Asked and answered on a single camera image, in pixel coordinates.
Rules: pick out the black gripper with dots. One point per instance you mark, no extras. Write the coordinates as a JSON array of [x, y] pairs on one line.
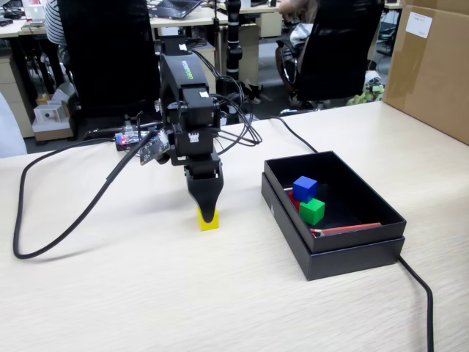
[[201, 166]]

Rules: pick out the yellow cube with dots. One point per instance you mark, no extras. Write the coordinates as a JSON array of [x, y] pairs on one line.
[[209, 227]]

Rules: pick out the red cube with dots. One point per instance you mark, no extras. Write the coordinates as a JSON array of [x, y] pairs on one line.
[[294, 202]]

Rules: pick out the blue cube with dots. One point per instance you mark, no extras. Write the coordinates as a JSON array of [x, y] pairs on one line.
[[304, 188]]

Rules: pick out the green cube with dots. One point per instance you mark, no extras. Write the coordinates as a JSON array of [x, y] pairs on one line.
[[311, 212]]

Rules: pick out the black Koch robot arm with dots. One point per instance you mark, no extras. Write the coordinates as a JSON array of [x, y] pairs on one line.
[[183, 73]]

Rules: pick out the black cardboard box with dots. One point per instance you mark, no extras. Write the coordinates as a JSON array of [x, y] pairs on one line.
[[351, 242]]

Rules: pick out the black open box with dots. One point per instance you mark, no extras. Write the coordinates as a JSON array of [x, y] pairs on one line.
[[348, 264]]

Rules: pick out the pink and white small box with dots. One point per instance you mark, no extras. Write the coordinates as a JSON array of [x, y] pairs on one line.
[[34, 9]]

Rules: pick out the large brown cardboard box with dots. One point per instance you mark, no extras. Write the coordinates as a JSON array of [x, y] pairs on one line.
[[432, 73]]

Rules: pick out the controller board with red LED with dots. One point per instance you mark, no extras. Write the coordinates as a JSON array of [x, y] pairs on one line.
[[124, 139]]

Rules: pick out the red pencil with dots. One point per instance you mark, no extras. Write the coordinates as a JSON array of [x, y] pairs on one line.
[[348, 228]]

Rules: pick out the black pole with white rings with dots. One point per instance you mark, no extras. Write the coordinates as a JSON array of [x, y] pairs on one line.
[[233, 36]]

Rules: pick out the black office chair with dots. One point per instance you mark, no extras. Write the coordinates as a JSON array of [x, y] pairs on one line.
[[110, 55], [340, 47]]

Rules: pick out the beige office desk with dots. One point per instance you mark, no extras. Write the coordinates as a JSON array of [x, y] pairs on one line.
[[190, 21]]

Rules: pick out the small white carton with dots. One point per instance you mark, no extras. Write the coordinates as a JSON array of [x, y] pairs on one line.
[[49, 115]]

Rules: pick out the dark laptop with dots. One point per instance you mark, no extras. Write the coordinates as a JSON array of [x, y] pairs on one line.
[[176, 8]]

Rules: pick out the green and white clutter pile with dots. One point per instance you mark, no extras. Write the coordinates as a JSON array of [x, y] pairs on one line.
[[370, 91]]

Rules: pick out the white cloth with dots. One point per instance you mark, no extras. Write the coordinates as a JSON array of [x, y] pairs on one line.
[[11, 135]]

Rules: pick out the seated office worker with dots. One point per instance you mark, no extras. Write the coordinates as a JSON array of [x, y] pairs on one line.
[[287, 5]]

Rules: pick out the beige drawer cabinet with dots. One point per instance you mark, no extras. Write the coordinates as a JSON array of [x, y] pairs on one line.
[[14, 95]]

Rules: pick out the person in striped shirt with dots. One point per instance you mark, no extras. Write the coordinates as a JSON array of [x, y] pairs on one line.
[[52, 18]]

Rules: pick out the bare camera circuit board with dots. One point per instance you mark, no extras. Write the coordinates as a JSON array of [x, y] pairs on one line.
[[155, 148]]

